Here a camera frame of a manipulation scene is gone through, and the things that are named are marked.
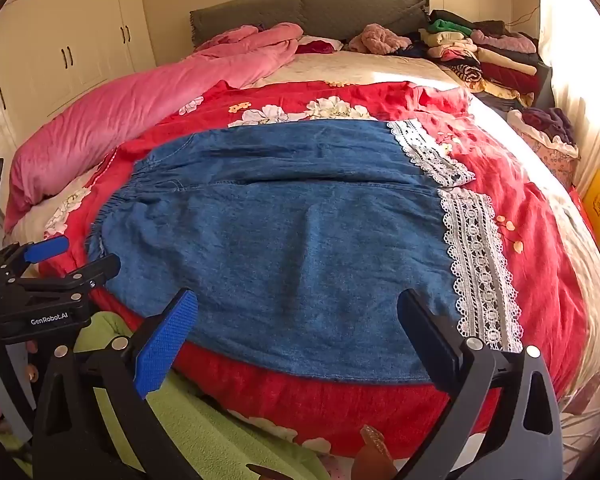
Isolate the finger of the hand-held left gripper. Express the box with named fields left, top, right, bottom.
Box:
left=0, top=236, right=71, bottom=283
left=15, top=253, right=122, bottom=293

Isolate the green fleece garment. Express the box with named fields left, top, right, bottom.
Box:
left=10, top=312, right=331, bottom=480

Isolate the white wardrobe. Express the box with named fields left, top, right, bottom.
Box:
left=0, top=0, right=157, bottom=161

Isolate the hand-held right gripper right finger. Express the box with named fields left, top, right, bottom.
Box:
left=395, top=288, right=564, bottom=480

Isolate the blue denim pants lace trim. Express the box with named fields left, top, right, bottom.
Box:
left=86, top=119, right=525, bottom=386

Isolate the pile of folded clothes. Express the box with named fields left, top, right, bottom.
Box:
left=410, top=9, right=556, bottom=111

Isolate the purple garment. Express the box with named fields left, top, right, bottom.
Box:
left=522, top=106, right=577, bottom=146

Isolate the pink duvet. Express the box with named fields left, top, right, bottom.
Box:
left=4, top=22, right=305, bottom=233

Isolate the cream curtain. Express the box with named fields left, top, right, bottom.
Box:
left=532, top=0, right=600, bottom=211

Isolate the floral ruffled pillow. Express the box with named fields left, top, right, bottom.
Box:
left=507, top=109, right=580, bottom=191

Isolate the pink fluffy garment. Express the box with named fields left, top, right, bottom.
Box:
left=347, top=23, right=413, bottom=56

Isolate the grey padded headboard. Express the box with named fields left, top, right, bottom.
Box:
left=189, top=0, right=431, bottom=52

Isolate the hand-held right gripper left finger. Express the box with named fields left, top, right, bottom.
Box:
left=32, top=287, right=201, bottom=480

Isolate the red floral blanket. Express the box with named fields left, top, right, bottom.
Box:
left=37, top=80, right=588, bottom=461

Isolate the dark red cloth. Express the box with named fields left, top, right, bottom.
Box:
left=296, top=39, right=337, bottom=56

